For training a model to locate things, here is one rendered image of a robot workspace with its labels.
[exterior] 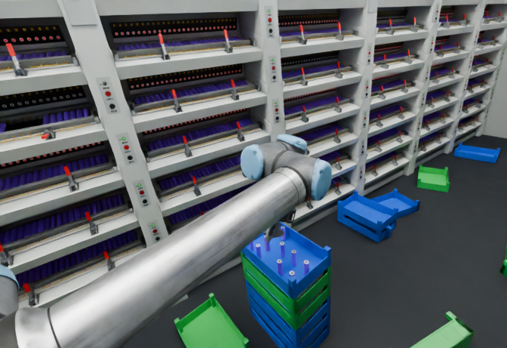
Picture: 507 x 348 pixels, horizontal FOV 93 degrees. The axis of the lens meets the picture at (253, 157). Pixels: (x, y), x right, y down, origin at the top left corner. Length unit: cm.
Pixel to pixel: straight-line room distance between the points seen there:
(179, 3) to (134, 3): 15
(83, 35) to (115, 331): 85
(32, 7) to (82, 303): 85
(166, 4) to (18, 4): 41
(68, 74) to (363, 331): 149
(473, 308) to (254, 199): 131
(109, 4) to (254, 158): 70
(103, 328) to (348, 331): 112
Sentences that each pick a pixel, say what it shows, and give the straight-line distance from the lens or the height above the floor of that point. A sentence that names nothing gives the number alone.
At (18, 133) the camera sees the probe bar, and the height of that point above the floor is 99.
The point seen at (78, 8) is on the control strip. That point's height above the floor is 132.
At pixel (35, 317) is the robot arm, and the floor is 91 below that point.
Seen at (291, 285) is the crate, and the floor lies 46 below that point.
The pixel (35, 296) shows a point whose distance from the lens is 135.
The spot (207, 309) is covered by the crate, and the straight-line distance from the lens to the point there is 143.
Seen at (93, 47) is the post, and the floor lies 121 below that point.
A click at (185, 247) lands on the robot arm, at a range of 37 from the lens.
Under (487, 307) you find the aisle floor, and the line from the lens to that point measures 162.
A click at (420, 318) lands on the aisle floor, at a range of 146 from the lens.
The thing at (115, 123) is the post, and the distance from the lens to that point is 101.
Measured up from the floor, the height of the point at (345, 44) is 113.
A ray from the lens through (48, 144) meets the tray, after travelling 105.
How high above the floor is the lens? 113
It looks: 23 degrees down
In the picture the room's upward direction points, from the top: 7 degrees counter-clockwise
